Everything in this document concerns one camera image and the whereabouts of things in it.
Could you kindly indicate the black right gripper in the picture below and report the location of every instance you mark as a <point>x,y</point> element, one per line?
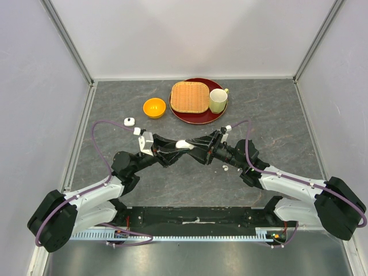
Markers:
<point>204,155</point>

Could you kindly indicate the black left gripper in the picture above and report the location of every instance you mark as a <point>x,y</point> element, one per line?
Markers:
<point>165,158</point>

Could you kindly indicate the white earbud charging case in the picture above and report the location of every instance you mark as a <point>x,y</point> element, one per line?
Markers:
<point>184,145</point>

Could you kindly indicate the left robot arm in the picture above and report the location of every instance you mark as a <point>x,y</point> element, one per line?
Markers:
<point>61,215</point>

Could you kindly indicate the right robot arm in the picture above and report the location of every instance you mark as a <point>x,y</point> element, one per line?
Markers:
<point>330,204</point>

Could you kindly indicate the small white charging case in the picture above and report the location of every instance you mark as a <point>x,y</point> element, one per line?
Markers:
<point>129,122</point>

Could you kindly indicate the red round lacquer tray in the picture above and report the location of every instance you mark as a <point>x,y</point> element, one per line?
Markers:
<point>205,117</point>

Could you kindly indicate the orange plastic bowl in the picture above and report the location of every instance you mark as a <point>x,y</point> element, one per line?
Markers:
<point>154,108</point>

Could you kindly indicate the pale green mug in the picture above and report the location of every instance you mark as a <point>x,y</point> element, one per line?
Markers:
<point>218,99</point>

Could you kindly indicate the woven bamboo basket tray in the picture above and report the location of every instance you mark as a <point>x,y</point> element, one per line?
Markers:
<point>189,97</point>

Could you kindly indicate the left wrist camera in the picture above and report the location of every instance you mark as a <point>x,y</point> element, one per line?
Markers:
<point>146,142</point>

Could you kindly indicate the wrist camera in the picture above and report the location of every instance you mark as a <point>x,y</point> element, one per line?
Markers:
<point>225,132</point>
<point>146,142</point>

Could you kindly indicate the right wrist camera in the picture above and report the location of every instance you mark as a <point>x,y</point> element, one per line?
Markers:
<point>225,132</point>

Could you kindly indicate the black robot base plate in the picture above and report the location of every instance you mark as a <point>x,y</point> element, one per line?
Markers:
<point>196,221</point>

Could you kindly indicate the light blue cable duct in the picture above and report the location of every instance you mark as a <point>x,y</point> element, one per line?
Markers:
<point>112,235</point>

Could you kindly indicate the aluminium frame post left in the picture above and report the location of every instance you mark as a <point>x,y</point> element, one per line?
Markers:
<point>62,31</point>

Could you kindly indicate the aluminium frame post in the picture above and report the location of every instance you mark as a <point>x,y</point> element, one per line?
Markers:
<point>62,31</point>
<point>320,35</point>

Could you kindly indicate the aluminium frame post right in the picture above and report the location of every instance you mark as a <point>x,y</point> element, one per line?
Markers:
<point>320,35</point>

